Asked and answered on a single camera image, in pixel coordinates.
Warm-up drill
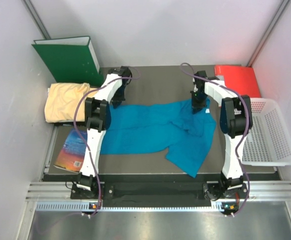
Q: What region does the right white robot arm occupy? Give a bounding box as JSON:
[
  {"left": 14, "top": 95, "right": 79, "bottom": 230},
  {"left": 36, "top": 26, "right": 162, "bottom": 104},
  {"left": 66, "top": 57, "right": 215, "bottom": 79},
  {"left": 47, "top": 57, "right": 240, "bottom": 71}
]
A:
[{"left": 190, "top": 70, "right": 253, "bottom": 201}]

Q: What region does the red folder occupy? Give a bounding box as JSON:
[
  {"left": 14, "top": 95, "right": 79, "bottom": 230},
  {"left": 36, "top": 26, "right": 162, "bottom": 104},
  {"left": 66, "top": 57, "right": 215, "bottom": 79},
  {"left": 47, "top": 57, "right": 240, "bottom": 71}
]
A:
[{"left": 214, "top": 65, "right": 262, "bottom": 98}]

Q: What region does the blue t shirt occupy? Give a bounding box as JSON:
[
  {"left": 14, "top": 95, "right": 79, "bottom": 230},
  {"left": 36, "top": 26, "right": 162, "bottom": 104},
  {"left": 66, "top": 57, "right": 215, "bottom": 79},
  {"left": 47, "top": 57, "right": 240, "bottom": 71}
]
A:
[{"left": 100, "top": 99, "right": 217, "bottom": 178}]

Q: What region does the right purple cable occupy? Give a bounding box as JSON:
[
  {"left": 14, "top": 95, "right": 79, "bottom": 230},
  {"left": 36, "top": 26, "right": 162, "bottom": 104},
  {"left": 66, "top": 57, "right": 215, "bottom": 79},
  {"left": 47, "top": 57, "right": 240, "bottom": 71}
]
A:
[{"left": 179, "top": 62, "right": 251, "bottom": 217}]

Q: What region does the green ring binder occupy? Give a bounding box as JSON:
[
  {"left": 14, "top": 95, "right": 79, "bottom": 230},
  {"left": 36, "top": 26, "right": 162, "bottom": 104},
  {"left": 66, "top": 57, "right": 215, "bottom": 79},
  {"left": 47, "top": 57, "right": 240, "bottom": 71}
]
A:
[{"left": 32, "top": 36, "right": 104, "bottom": 87}]

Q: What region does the white slotted cable duct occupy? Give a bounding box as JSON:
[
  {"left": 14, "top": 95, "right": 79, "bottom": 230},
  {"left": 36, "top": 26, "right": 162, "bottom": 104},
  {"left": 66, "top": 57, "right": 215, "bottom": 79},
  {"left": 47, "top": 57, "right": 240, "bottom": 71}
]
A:
[{"left": 35, "top": 201, "right": 239, "bottom": 212}]

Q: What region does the folded cream t shirt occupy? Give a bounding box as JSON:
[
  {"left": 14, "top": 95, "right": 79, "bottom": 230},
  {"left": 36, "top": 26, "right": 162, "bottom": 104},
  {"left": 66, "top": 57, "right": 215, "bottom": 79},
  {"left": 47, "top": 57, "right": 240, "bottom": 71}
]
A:
[{"left": 44, "top": 83, "right": 98, "bottom": 123}]

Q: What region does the colourful book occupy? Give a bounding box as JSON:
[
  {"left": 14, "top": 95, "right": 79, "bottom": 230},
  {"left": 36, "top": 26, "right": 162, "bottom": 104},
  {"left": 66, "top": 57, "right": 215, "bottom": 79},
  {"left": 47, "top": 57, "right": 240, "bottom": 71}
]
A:
[{"left": 53, "top": 128, "right": 86, "bottom": 173}]

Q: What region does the aluminium rail frame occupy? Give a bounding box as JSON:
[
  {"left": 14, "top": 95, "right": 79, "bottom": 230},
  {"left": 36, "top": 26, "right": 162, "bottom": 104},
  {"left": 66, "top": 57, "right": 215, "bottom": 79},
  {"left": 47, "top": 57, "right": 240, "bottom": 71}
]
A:
[{"left": 26, "top": 180, "right": 291, "bottom": 202}]

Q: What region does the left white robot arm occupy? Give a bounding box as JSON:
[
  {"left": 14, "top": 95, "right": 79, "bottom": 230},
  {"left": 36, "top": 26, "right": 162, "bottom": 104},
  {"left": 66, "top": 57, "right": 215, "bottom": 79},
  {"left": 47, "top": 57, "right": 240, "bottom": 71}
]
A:
[{"left": 71, "top": 66, "right": 133, "bottom": 202}]

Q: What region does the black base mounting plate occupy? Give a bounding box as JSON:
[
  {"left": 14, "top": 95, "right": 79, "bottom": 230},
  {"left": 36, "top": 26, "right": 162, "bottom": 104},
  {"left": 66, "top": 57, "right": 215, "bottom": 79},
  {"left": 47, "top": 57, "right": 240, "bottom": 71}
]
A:
[{"left": 71, "top": 181, "right": 248, "bottom": 203}]

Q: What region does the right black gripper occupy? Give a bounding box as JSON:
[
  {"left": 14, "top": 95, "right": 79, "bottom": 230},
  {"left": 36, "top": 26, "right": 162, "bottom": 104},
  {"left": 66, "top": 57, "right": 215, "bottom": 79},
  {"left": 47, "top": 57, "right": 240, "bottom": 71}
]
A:
[{"left": 190, "top": 90, "right": 208, "bottom": 115}]

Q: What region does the white plastic basket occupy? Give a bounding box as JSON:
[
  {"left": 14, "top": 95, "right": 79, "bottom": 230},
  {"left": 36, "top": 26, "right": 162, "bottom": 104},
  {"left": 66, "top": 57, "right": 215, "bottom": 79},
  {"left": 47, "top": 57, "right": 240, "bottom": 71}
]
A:
[{"left": 242, "top": 98, "right": 291, "bottom": 167}]

